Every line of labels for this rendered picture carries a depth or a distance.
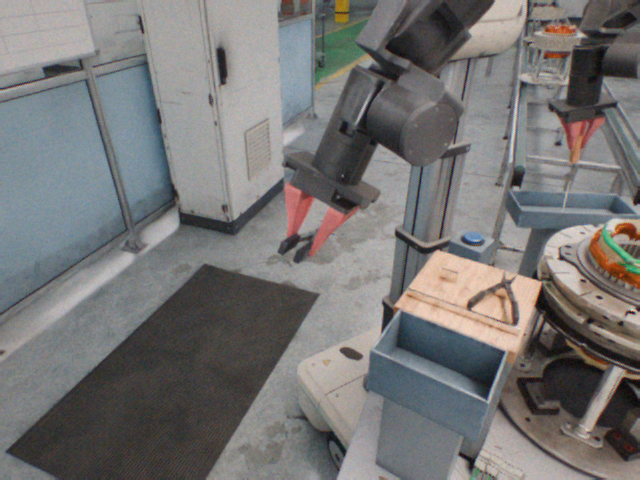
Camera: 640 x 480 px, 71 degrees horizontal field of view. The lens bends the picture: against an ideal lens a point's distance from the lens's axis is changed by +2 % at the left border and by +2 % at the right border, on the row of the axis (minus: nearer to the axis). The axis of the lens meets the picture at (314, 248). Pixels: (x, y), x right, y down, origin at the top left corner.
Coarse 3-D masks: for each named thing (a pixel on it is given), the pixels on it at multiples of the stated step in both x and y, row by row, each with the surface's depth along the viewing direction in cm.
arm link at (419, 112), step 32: (384, 0) 41; (384, 32) 40; (384, 64) 43; (384, 96) 39; (416, 96) 38; (448, 96) 37; (384, 128) 39; (416, 128) 37; (448, 128) 39; (416, 160) 39
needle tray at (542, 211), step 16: (512, 192) 108; (528, 192) 108; (544, 192) 107; (560, 192) 107; (512, 208) 105; (528, 208) 109; (544, 208) 109; (560, 208) 109; (576, 208) 109; (592, 208) 108; (608, 208) 108; (624, 208) 103; (528, 224) 101; (544, 224) 101; (560, 224) 100; (576, 224) 100; (592, 224) 100; (528, 240) 113; (544, 240) 104; (528, 256) 113; (528, 272) 112
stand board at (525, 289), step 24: (432, 264) 82; (456, 264) 82; (480, 264) 82; (432, 288) 76; (456, 288) 76; (480, 288) 76; (528, 288) 76; (432, 312) 71; (480, 312) 71; (504, 312) 71; (528, 312) 71; (480, 336) 66; (504, 336) 66
